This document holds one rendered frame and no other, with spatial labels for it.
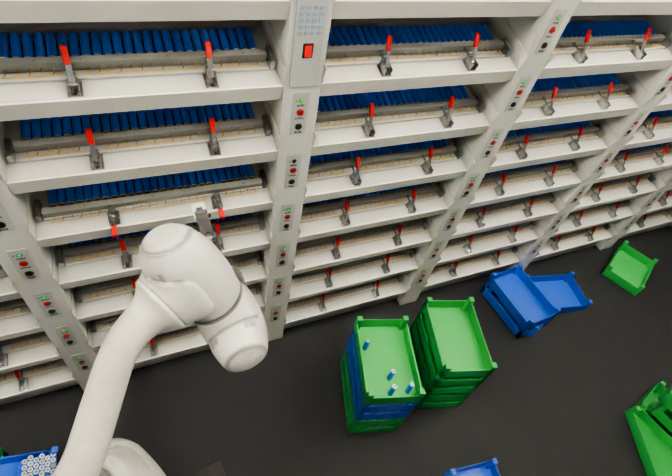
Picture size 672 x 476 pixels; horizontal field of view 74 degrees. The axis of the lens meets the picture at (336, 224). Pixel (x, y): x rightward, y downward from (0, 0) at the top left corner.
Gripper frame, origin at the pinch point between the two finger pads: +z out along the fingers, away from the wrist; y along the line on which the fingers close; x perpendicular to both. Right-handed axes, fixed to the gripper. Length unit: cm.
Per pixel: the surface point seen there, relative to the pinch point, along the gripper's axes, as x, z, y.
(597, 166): -163, 19, -31
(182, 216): 3.7, 17.9, -8.5
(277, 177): -23.2, 15.3, -1.1
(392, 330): -61, 7, -75
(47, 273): 40.4, 21.3, -19.0
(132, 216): 15.9, 20.1, -6.5
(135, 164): 11.1, 14.2, 11.2
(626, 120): -163, 14, -8
